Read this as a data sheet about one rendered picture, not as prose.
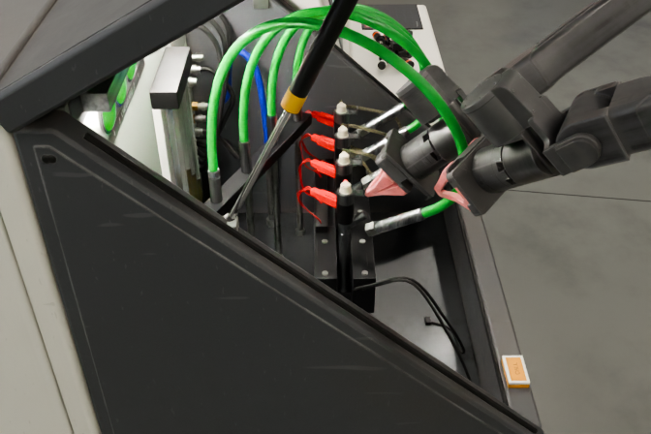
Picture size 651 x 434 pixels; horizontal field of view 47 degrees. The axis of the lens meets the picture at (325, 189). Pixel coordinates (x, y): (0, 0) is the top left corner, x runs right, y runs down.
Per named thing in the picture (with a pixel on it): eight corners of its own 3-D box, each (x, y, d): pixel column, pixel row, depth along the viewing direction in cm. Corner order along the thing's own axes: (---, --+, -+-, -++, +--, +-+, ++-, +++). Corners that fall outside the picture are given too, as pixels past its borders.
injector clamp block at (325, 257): (372, 342, 128) (376, 277, 119) (314, 342, 128) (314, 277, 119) (362, 217, 156) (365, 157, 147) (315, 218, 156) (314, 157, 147)
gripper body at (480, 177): (441, 176, 90) (480, 164, 83) (488, 128, 94) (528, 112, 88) (473, 218, 91) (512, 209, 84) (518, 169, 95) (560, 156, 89)
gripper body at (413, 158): (385, 133, 112) (420, 107, 107) (430, 177, 115) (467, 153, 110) (376, 158, 107) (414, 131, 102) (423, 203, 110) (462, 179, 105)
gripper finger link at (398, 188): (350, 160, 117) (392, 129, 111) (381, 189, 119) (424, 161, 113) (339, 186, 112) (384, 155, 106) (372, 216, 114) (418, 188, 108)
